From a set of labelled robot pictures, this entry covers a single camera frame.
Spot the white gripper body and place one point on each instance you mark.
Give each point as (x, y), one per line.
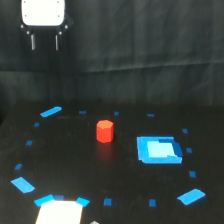
(45, 13)

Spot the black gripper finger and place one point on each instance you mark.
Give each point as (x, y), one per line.
(57, 44)
(33, 43)

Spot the long blue tape strip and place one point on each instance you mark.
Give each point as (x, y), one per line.
(51, 111)

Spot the red hexagonal block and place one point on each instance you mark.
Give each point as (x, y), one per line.
(105, 131)

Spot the blue tape square target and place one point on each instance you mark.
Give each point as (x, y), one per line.
(159, 150)

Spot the blue tape patch left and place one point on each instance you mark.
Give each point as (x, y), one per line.
(23, 185)

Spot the blue tape patch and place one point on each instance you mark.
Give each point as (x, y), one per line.
(191, 196)
(23, 185)

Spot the blue tape piece bottom-left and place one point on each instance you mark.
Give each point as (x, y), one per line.
(40, 201)

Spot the blue tape piece by paper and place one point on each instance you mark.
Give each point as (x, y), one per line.
(82, 201)

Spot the white paper sheet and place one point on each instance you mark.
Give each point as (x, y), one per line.
(60, 212)

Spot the blue tape patch right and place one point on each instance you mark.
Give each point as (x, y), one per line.
(191, 196)

